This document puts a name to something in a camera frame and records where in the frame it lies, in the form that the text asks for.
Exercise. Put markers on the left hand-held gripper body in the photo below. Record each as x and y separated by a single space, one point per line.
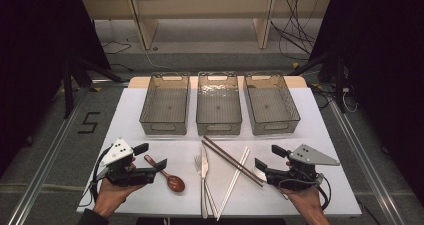
116 153

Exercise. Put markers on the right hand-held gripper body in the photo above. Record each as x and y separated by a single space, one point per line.
310 156

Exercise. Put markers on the brown wooden spoon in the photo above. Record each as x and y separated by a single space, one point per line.
175 183

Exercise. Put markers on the smoky clear ribbed plastic bin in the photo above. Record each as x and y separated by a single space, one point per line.
270 105
148 108

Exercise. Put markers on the metal table knife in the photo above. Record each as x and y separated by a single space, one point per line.
204 165

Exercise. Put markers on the smoky clear rippled plastic bin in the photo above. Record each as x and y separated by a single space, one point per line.
233 98

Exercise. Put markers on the person's right hand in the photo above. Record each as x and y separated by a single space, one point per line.
306 200

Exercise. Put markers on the person's left hand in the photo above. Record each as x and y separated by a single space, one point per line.
108 198

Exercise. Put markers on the white table cover sheet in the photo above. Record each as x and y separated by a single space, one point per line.
123 125

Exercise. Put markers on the metal fork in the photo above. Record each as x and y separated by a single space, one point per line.
198 163

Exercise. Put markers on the black tripod stand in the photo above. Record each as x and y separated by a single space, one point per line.
339 85
68 91

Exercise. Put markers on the black curtain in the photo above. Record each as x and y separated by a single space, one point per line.
33 51
383 51

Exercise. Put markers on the beige wooden desk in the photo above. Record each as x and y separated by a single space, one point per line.
200 5

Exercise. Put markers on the aluminium floor rail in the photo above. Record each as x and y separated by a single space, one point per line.
43 171
366 171

